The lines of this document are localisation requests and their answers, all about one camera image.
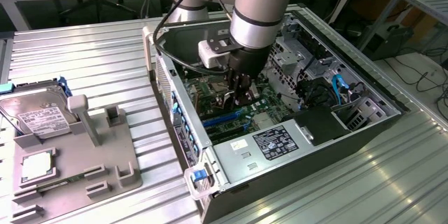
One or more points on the tall silver disk bay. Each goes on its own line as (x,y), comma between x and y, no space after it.
(291,58)

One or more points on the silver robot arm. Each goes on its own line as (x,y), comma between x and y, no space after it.
(259,11)

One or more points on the black box device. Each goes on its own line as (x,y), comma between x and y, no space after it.
(392,40)

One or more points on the open black PC case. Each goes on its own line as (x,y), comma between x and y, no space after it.
(182,82)

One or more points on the silver hard disk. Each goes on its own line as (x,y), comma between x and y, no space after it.
(39,113)

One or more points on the CPU chip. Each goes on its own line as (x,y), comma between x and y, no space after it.
(36,166)

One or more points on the low perforated disk bay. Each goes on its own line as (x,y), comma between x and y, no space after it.
(364,113)

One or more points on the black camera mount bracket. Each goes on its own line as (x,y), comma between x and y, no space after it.
(219,37)

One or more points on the black plastic shroud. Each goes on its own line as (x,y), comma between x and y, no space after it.
(315,124)

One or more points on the CPU socket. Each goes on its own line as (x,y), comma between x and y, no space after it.
(216,87)

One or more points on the silver power supply unit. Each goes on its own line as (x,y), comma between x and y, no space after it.
(242,161)

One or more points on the green motherboard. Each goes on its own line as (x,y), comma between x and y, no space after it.
(266,103)

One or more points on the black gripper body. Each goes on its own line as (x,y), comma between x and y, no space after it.
(248,61)

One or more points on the blue expansion slot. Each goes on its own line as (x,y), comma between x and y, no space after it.
(220,119)

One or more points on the green RAM stick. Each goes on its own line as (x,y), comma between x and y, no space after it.
(75,179)

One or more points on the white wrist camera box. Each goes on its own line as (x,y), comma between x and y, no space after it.
(214,58)

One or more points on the grey parts rack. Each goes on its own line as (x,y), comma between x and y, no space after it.
(104,161)

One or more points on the black expansion slot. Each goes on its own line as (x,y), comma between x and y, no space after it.
(227,127)

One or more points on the blue disk caddy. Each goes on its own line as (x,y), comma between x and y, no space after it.
(64,85)

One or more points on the black chair base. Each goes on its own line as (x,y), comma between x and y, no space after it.
(102,5)

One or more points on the silver chipset heatsink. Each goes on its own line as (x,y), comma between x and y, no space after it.
(266,120)

